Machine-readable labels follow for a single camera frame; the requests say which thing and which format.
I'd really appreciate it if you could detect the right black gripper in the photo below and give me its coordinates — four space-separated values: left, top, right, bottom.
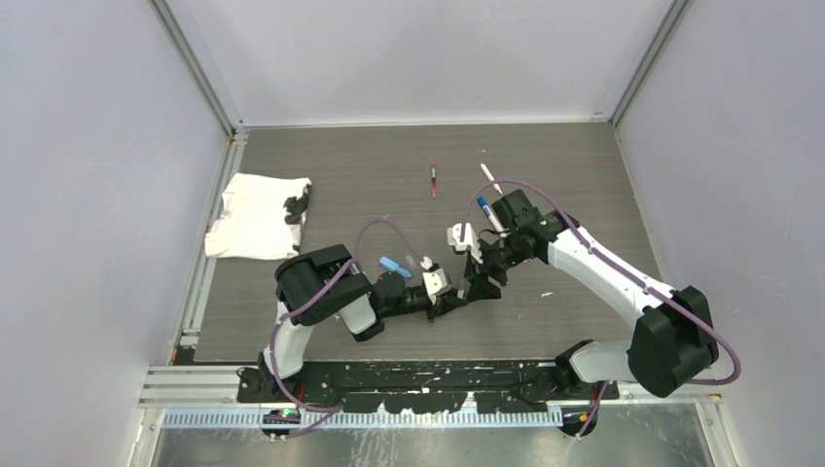
464 231 528 303

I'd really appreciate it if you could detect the white marker with blue cap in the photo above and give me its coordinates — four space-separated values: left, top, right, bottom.
477 197 507 237

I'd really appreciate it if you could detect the red black pen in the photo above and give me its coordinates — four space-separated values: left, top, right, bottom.
430 162 438 198

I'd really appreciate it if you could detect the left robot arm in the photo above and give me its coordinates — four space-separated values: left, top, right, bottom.
259 244 468 402

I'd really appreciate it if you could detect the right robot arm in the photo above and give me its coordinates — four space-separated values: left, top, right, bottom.
447 190 719 398

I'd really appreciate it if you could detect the blue pen cap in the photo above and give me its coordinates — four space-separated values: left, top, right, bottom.
378 256 413 279

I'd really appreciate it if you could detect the white pen upper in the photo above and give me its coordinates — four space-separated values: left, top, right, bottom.
480 162 503 195

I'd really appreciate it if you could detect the white stained cloth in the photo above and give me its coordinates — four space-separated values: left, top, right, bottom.
204 172 312 261

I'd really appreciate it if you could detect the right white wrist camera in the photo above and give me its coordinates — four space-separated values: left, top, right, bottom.
447 223 484 264

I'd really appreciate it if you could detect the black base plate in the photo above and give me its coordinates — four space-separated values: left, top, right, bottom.
236 360 619 414

